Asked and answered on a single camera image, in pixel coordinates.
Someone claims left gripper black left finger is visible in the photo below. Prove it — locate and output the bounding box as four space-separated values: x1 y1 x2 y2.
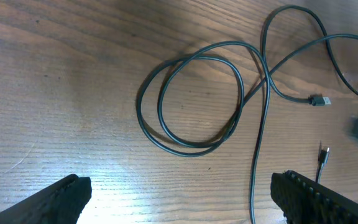
0 174 92 224

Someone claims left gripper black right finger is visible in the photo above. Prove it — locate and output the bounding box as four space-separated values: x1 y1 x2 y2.
270 170 358 224

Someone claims black USB cable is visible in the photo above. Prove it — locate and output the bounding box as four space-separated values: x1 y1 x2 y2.
135 4 358 224

